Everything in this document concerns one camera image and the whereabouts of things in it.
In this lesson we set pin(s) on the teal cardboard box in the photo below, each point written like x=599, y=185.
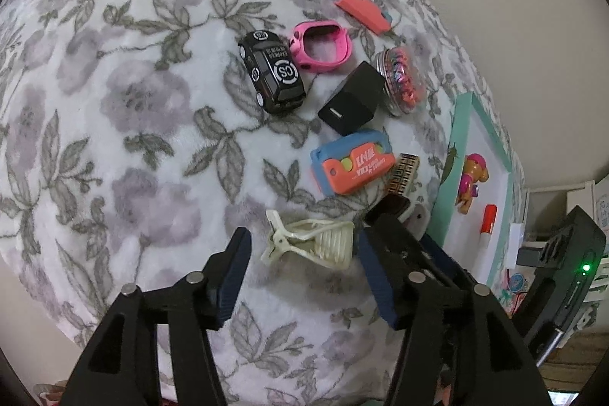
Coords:
x=480, y=139

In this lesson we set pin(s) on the pink watch case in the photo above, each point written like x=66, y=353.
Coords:
x=345, y=49

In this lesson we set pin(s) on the clear jar of beads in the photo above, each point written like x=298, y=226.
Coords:
x=399, y=75

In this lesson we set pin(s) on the gold patterned lighter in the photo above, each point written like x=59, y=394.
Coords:
x=404, y=170

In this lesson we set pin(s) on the orange and white bottle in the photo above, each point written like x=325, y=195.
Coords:
x=487, y=223

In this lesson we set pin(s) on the floral blanket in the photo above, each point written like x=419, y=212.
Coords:
x=142, y=101

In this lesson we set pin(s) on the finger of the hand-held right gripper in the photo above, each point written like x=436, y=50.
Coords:
x=442, y=256

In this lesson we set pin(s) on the white shelf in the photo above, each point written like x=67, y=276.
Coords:
x=547, y=201

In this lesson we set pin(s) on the black cube box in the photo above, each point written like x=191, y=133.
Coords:
x=354, y=99

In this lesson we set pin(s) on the white watch band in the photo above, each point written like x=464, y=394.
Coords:
x=418, y=220

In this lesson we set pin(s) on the black toy car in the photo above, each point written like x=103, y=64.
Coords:
x=276, y=70

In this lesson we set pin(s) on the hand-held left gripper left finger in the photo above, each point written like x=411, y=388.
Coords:
x=232, y=275

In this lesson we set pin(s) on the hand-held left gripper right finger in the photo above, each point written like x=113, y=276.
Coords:
x=376, y=282

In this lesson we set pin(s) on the cream hair clip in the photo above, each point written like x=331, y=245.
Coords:
x=314, y=239

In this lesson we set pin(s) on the black rounded case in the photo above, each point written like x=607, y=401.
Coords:
x=388, y=208

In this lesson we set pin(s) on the blue and orange toy knife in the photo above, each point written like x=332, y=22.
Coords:
x=354, y=166

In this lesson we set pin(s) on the pink toy figure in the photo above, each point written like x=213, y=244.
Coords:
x=468, y=182

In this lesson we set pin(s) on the salmon and blue plastic toy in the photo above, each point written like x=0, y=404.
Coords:
x=364, y=9

